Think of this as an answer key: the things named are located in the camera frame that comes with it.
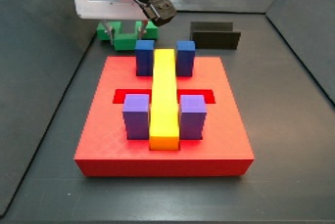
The black U-shaped fixture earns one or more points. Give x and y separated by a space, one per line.
214 35

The purple block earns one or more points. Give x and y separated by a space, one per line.
191 116
135 116

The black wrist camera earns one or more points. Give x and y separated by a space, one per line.
159 11

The left purple block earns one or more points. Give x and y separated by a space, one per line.
135 116

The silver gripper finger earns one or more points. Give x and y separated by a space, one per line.
142 29
108 30

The yellow long bar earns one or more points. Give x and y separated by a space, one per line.
163 126

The dark blue block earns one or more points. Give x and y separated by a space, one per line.
143 52
184 58

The green bridge-shaped block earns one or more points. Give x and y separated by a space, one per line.
124 41

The right purple block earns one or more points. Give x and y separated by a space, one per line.
191 116

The right dark blue block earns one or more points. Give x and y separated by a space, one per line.
184 58

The red base board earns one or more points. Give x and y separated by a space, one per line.
107 154

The left dark blue block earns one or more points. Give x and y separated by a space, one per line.
143 52

